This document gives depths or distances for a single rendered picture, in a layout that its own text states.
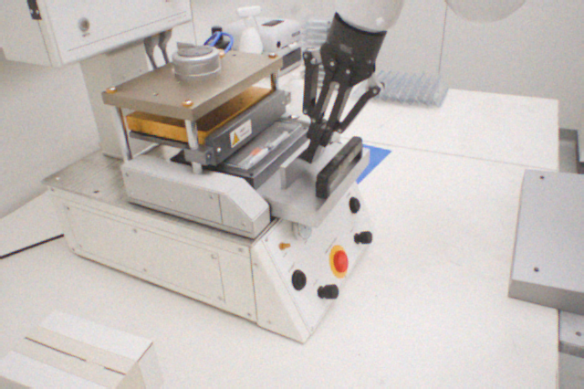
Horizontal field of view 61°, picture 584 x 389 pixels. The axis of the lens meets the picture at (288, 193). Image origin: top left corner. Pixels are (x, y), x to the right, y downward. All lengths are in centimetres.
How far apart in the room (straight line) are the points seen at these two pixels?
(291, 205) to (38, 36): 45
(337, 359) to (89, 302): 46
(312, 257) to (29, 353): 44
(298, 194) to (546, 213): 55
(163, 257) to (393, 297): 41
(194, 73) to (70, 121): 65
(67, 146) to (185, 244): 68
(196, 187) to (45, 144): 70
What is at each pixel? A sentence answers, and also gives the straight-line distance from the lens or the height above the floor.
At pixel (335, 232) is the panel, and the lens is 91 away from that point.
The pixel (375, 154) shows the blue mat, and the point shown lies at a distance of 135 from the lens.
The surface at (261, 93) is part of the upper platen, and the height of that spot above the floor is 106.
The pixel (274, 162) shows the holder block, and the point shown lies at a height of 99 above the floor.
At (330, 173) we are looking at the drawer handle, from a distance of 73.
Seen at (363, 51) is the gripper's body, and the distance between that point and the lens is 68.
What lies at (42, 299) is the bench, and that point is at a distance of 103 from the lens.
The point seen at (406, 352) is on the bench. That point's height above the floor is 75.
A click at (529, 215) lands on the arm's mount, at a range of 109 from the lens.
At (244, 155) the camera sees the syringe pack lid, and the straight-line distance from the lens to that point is 80.
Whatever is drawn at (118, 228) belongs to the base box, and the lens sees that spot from 93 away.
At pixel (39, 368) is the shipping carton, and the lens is 77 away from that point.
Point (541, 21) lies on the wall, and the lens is 315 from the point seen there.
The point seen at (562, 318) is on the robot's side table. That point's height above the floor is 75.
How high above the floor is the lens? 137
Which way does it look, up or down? 32 degrees down
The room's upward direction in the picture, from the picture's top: 3 degrees counter-clockwise
